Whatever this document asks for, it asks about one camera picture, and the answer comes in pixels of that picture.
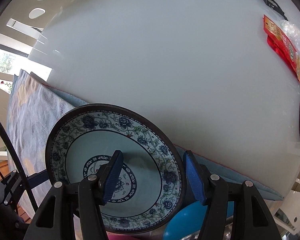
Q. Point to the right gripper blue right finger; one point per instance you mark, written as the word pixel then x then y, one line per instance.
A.
pixel 195 176

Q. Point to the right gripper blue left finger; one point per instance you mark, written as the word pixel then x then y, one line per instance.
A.
pixel 108 175

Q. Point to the blue floral ceramic plate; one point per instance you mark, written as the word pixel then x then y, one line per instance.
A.
pixel 135 171

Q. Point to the blue plastic bowl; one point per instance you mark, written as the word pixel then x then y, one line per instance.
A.
pixel 187 221

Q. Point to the patterned fan-motif tablecloth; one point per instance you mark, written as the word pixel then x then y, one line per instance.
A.
pixel 33 109

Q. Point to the white chair right side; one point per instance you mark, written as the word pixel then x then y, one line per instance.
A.
pixel 288 214

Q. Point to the red snack packet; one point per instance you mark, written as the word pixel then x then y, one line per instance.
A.
pixel 281 44

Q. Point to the white chair with oval holes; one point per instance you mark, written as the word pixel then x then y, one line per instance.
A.
pixel 21 25

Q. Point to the clear plastic bag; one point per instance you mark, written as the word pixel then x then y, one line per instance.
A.
pixel 293 33

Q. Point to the black object on table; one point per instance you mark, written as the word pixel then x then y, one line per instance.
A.
pixel 275 6

